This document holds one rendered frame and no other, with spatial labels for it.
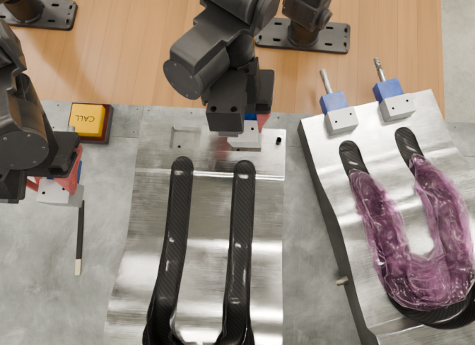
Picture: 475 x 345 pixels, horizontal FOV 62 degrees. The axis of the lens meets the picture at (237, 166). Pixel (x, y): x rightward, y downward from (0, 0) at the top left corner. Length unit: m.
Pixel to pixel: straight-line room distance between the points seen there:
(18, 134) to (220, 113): 0.22
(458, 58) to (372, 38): 1.12
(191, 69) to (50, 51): 0.56
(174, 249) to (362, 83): 0.51
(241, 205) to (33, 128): 0.35
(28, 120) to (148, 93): 0.41
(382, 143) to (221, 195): 0.31
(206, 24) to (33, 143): 0.23
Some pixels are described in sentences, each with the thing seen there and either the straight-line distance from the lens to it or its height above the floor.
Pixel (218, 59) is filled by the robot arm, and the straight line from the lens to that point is 0.48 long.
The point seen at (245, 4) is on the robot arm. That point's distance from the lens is 0.45.
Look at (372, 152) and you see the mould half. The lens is 0.77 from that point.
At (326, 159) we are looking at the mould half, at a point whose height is 0.86.
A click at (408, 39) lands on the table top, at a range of 0.97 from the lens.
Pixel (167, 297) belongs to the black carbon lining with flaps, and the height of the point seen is 0.92.
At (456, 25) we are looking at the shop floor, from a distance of 2.11.
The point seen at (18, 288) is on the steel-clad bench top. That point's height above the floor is 0.80.
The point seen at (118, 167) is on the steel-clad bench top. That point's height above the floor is 0.80.
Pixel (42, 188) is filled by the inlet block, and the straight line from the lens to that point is 0.68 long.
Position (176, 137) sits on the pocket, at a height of 0.86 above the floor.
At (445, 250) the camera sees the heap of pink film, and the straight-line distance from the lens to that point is 0.74.
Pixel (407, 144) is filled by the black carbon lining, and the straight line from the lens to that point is 0.80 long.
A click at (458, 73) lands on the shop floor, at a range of 1.99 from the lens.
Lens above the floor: 1.55
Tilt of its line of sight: 75 degrees down
